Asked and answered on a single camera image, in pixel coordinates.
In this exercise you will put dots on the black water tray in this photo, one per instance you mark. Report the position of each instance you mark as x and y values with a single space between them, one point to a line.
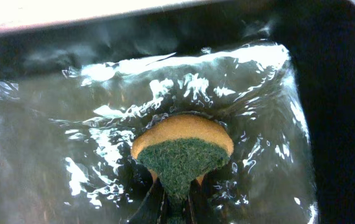
279 76

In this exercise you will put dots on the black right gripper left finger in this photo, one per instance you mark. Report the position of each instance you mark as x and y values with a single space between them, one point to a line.
153 209

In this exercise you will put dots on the yellow green sponge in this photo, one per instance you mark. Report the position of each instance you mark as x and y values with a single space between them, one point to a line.
178 150

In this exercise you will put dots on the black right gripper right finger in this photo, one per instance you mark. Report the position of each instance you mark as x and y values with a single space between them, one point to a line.
197 209

